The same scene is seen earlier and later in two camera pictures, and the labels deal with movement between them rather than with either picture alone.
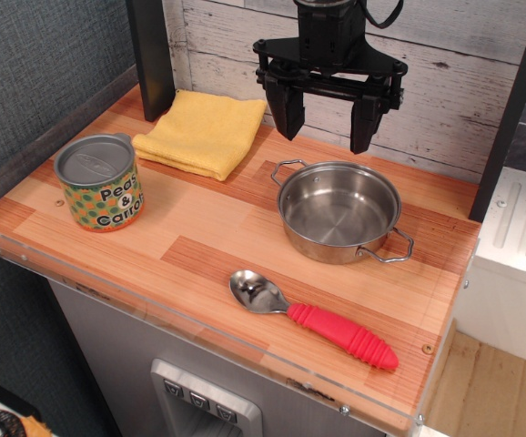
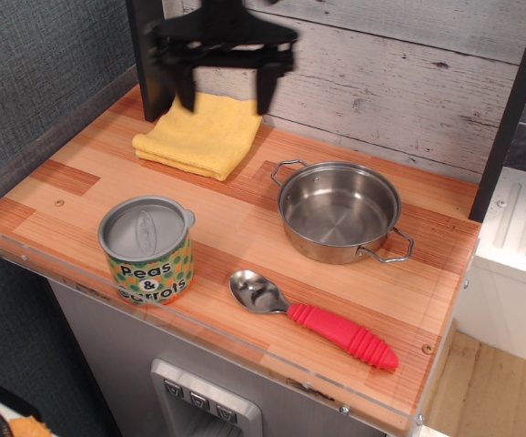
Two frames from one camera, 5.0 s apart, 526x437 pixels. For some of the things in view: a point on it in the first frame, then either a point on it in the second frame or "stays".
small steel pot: [338, 212] stays
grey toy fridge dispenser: [193, 408] stays
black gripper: [331, 51] -> [222, 32]
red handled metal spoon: [256, 292] stays
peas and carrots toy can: [100, 180] -> [147, 242]
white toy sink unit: [509, 299] stays
